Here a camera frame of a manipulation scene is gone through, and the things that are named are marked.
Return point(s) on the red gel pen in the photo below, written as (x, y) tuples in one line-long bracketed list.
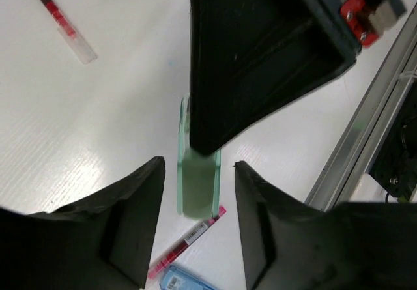
[(71, 35), (172, 253)]

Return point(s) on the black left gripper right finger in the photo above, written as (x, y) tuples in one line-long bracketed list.
[(289, 245)]

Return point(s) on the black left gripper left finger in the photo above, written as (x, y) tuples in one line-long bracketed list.
[(102, 241)]

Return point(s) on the blue lead case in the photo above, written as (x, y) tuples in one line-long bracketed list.
[(176, 278)]

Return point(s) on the green lead case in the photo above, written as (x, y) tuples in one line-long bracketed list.
[(198, 177)]

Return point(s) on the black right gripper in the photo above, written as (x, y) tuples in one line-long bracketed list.
[(358, 6)]

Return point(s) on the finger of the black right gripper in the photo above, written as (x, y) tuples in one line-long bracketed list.
[(250, 58)]

